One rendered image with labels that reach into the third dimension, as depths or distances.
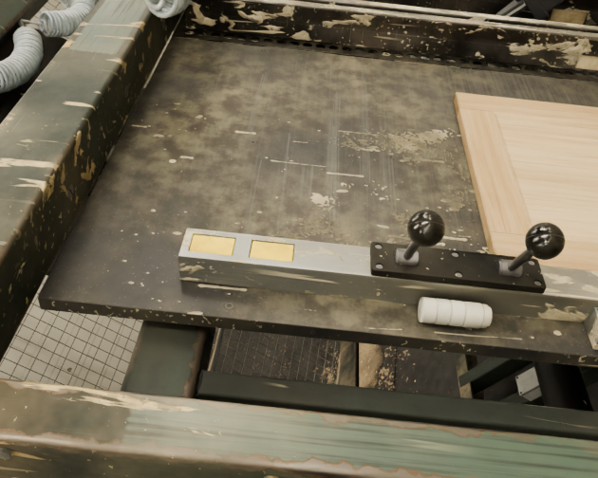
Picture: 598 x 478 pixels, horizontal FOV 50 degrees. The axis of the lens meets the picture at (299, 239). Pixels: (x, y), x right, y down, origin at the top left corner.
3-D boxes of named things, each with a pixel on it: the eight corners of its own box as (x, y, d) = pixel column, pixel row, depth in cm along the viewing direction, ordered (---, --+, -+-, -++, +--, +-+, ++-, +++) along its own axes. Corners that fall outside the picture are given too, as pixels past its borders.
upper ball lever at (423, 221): (419, 278, 74) (449, 242, 62) (386, 275, 74) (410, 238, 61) (420, 248, 75) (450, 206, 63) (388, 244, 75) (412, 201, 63)
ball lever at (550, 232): (521, 289, 74) (572, 255, 62) (489, 285, 74) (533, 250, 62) (520, 258, 75) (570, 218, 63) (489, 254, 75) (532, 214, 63)
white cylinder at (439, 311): (418, 327, 73) (487, 335, 73) (423, 310, 71) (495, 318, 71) (416, 308, 75) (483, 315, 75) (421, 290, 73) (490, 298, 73)
